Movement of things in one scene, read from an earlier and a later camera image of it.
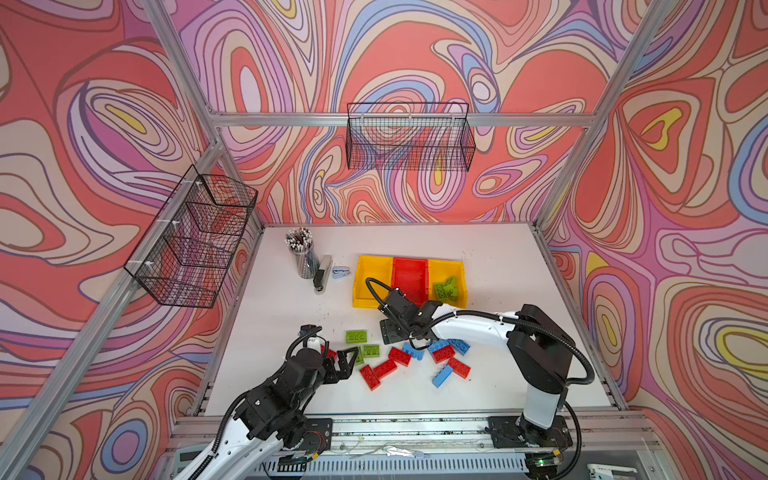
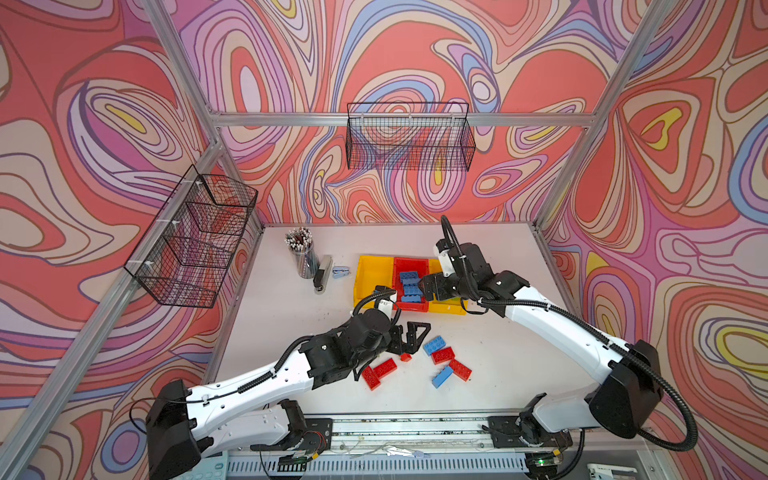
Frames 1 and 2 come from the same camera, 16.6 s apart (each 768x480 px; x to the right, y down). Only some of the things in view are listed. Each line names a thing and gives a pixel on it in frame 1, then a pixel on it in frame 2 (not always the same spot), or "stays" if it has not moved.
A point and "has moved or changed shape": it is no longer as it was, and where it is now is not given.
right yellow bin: (439, 272) stays
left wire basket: (188, 254) stays
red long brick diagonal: (385, 368) stays
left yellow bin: (376, 267) stays
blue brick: (419, 354) has moved or changed shape
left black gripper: (345, 368) -> (412, 344)
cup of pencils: (300, 241) stays
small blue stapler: (339, 272) stays
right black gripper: (388, 334) -> (438, 281)
